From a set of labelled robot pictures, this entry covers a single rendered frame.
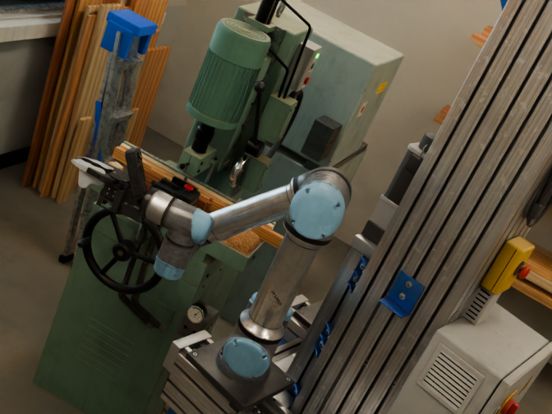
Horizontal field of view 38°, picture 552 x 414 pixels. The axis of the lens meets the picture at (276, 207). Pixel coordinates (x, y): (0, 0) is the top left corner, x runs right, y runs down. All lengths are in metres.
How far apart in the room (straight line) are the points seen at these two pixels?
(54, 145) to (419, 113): 2.06
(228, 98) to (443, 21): 2.37
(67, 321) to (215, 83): 1.02
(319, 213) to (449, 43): 3.03
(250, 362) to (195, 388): 0.35
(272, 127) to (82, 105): 1.56
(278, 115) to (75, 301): 0.95
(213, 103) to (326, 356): 0.86
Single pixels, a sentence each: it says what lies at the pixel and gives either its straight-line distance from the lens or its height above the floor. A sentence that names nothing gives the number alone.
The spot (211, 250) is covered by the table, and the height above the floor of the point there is 0.86.
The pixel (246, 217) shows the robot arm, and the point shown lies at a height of 1.25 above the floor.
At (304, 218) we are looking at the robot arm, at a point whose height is 1.39.
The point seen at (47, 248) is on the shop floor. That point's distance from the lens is 3.89.
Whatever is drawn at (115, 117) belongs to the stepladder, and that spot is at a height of 0.75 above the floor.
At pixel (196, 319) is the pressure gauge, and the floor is 0.65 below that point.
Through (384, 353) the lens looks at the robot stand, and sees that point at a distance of 2.09.
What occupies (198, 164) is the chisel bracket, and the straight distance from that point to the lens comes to 2.62.
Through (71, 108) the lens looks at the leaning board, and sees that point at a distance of 4.09.
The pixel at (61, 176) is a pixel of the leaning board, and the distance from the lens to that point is 4.22.
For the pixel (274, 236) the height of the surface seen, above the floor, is 0.93.
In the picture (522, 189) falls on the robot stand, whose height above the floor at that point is 1.61.
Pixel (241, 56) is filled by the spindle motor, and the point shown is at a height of 1.45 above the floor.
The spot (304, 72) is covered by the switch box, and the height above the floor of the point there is 1.40.
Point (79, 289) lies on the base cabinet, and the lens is 2.86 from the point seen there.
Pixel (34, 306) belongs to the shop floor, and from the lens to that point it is 3.52.
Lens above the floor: 2.10
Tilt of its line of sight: 24 degrees down
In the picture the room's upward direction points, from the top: 25 degrees clockwise
